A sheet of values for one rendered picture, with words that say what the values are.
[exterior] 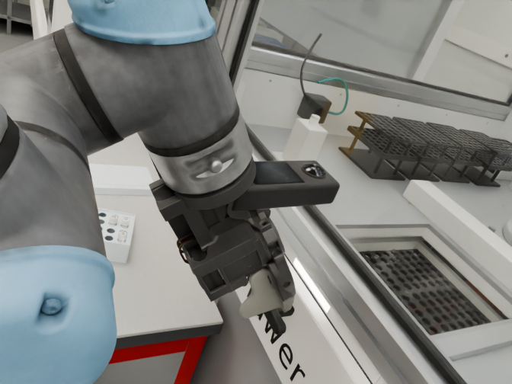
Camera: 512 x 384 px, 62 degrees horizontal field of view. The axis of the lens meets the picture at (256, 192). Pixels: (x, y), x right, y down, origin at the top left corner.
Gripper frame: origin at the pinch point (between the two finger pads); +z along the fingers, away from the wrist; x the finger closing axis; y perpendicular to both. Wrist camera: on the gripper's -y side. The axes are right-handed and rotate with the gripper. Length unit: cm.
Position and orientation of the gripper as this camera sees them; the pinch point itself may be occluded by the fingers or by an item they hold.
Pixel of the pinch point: (281, 287)
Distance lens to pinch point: 49.8
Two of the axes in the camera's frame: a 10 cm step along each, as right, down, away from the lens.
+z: 2.4, 6.9, 6.8
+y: -8.8, 4.5, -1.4
